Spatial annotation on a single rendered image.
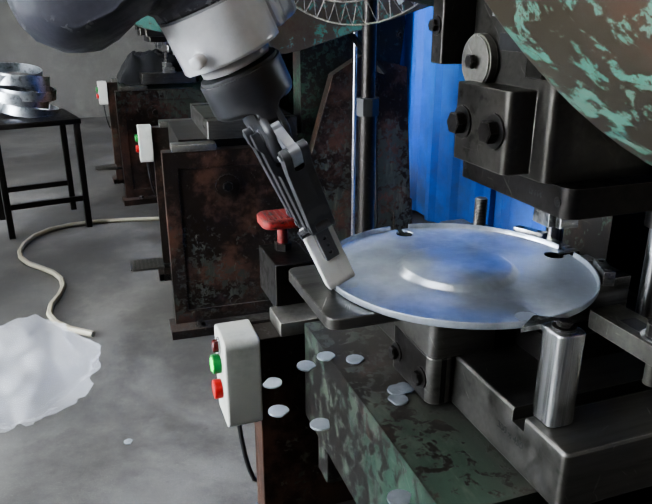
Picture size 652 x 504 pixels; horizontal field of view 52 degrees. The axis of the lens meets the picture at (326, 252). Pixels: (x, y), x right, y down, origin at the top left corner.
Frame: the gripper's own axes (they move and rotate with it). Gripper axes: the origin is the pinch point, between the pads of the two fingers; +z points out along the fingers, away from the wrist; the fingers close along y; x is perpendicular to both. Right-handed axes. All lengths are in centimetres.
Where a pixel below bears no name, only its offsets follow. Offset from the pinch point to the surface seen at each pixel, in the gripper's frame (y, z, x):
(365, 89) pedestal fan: -85, 13, 41
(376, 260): -5.0, 6.6, 5.7
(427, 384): 4.6, 17.2, 2.7
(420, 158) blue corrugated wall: -243, 107, 114
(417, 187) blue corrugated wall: -245, 122, 107
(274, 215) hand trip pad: -32.5, 7.2, 1.7
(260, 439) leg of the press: -22.8, 32.9, -16.6
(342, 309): 5.1, 3.3, -2.0
